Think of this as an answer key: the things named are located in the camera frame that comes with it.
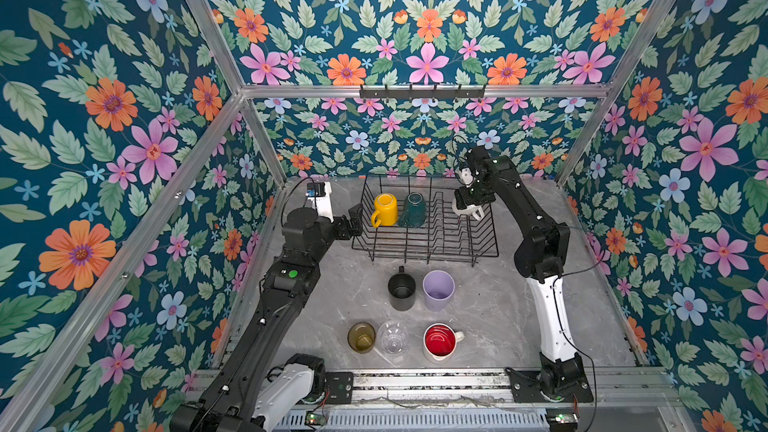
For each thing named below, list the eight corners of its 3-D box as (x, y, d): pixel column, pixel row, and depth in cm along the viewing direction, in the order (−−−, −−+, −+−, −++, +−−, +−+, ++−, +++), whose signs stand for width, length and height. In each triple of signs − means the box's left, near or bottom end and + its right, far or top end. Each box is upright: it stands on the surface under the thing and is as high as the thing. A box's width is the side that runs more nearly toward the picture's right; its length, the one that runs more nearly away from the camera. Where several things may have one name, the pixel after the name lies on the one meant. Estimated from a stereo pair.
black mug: (389, 310, 89) (387, 297, 81) (390, 278, 95) (389, 264, 88) (415, 310, 89) (416, 297, 81) (415, 278, 95) (415, 264, 88)
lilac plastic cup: (422, 316, 87) (425, 298, 77) (421, 290, 93) (424, 270, 82) (450, 316, 87) (456, 298, 77) (447, 290, 93) (453, 270, 82)
